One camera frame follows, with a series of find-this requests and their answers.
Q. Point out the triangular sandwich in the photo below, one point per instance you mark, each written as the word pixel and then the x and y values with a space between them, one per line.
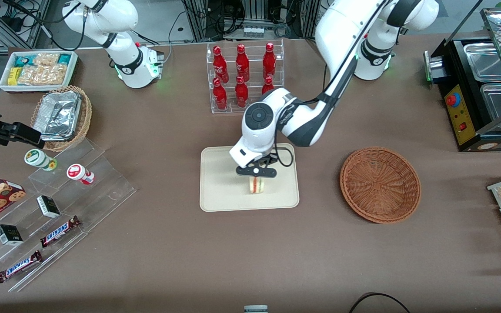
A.
pixel 257 187

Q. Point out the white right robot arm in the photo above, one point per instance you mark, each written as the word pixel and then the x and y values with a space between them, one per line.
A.
pixel 122 52

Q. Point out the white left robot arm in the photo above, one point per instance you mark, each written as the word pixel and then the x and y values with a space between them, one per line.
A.
pixel 342 34

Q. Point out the cream plastic tray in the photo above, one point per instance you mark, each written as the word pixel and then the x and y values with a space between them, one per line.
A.
pixel 220 191

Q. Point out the light wicker basket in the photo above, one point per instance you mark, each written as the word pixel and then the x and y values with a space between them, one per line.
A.
pixel 84 124

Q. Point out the brown wicker basket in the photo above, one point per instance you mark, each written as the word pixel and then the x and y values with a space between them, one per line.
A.
pixel 381 184

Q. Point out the green lid yogurt cup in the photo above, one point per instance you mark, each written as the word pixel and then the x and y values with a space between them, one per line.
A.
pixel 37 157

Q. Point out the silver foil packets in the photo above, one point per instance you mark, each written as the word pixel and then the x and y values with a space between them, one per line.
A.
pixel 57 115

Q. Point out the clear acrylic bottle rack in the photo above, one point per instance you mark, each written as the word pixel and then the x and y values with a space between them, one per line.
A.
pixel 228 111

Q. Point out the white snack bin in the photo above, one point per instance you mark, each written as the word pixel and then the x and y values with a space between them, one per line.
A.
pixel 5 86

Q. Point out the red cola bottle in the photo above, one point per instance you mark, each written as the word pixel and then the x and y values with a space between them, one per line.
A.
pixel 269 63
pixel 268 84
pixel 240 93
pixel 242 65
pixel 220 65
pixel 220 96

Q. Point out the red lid yogurt cup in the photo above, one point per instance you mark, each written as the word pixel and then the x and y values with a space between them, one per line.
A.
pixel 76 171

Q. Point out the yellow snack packet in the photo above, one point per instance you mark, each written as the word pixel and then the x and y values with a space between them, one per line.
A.
pixel 14 76

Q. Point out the clear cracker pack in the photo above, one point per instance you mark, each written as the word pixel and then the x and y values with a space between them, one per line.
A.
pixel 46 59
pixel 41 74

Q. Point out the small black box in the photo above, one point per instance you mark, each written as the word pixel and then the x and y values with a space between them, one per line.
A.
pixel 9 234
pixel 48 206

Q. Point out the teal snack packet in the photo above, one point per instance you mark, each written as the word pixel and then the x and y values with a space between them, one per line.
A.
pixel 64 58
pixel 23 60

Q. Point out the clear acrylic step display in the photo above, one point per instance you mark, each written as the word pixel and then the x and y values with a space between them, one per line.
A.
pixel 102 191

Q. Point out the Snickers chocolate bar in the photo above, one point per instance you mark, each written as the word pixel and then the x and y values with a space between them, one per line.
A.
pixel 60 231
pixel 19 266

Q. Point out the small grey box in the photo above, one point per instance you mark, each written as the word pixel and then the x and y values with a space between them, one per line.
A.
pixel 255 309

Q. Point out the black food warmer machine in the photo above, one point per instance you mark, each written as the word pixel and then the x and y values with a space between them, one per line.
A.
pixel 461 121

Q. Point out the aluminium frame rack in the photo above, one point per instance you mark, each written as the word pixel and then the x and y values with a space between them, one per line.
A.
pixel 250 13

